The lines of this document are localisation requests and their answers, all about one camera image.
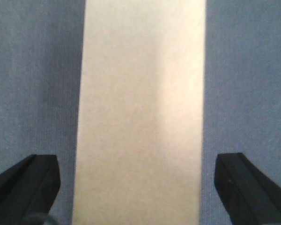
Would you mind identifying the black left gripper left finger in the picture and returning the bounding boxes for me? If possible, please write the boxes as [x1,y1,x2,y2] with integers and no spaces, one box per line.
[0,155,60,225]

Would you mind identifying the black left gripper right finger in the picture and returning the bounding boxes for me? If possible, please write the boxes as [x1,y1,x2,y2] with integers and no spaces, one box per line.
[214,153,281,225]

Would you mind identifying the brown cardboard package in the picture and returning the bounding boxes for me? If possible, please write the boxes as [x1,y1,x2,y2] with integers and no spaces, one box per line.
[73,0,206,225]

